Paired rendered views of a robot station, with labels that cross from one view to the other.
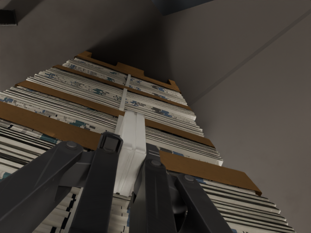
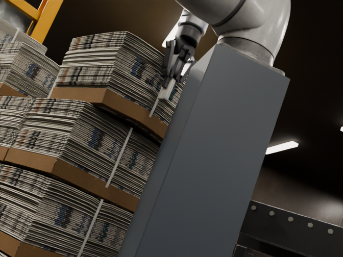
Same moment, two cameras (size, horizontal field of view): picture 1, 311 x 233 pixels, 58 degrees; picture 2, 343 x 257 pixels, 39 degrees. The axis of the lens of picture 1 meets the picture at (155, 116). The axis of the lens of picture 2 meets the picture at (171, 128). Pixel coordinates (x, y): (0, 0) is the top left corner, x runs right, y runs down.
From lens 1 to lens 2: 1.46 m
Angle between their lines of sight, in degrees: 98
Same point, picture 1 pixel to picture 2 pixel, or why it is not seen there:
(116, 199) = (154, 90)
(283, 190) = not seen: outside the picture
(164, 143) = (97, 153)
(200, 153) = (80, 143)
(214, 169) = (116, 104)
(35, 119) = (163, 131)
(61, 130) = (157, 126)
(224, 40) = not seen: outside the picture
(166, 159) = (132, 110)
